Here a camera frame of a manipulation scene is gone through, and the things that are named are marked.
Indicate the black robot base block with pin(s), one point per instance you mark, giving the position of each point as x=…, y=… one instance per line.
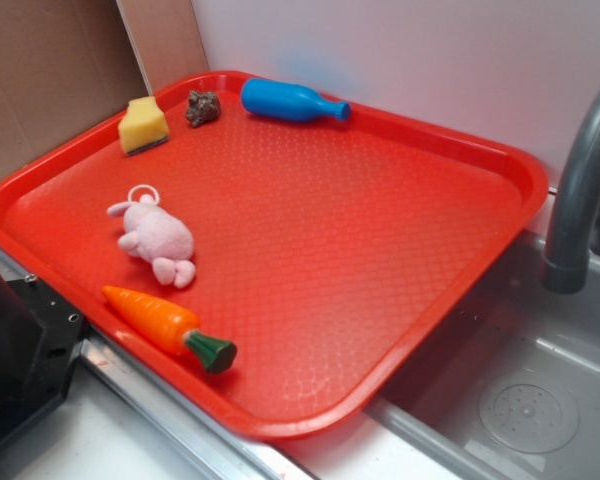
x=40, y=336

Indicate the orange toy carrot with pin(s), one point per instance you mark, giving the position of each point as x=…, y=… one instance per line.
x=172, y=328

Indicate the red plastic tray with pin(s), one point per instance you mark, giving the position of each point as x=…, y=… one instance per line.
x=325, y=251

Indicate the pink plush bunny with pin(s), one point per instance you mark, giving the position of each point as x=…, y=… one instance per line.
x=152, y=234

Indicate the blue toy bottle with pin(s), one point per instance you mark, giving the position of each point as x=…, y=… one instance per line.
x=290, y=102

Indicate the brown rock-like lump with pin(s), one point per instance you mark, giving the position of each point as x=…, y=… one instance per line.
x=202, y=107

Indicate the yellow sponge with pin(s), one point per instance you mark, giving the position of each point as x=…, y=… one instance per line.
x=143, y=126

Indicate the grey toy sink basin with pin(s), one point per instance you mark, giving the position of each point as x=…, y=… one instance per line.
x=507, y=386

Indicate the grey faucet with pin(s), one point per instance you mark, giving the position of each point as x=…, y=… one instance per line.
x=574, y=227

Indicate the brown cardboard panel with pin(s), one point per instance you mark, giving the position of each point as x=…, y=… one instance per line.
x=65, y=66

